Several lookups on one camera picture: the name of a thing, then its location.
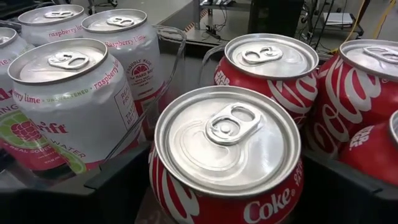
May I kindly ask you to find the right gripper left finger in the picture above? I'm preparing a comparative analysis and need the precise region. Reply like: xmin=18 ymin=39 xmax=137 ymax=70
xmin=83 ymin=143 xmax=152 ymax=224

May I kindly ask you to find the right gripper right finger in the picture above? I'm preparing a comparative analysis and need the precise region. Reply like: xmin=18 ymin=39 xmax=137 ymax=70
xmin=292 ymin=151 xmax=383 ymax=224

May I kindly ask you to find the red cola can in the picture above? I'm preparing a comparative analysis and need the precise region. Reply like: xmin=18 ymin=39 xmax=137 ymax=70
xmin=148 ymin=85 xmax=305 ymax=224
xmin=338 ymin=108 xmax=398 ymax=187
xmin=213 ymin=33 xmax=320 ymax=128
xmin=306 ymin=39 xmax=398 ymax=159

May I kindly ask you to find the white flat device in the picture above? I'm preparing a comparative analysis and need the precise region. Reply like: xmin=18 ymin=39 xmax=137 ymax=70
xmin=323 ymin=11 xmax=354 ymax=26

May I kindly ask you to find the small black power strip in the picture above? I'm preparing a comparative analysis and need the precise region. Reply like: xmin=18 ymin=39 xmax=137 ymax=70
xmin=204 ymin=25 xmax=222 ymax=40

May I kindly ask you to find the black equipment box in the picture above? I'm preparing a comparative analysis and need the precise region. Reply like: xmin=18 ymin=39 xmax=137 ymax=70
xmin=248 ymin=0 xmax=305 ymax=37

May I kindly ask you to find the grey metal desk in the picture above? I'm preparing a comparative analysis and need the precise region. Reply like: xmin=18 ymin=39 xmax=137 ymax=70
xmin=191 ymin=0 xmax=251 ymax=21

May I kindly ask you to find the orange floor cable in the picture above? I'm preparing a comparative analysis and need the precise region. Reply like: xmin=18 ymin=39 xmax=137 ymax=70
xmin=341 ymin=0 xmax=367 ymax=44

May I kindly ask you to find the yellow hanging cable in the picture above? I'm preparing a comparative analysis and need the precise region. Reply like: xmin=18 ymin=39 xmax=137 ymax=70
xmin=373 ymin=0 xmax=398 ymax=40

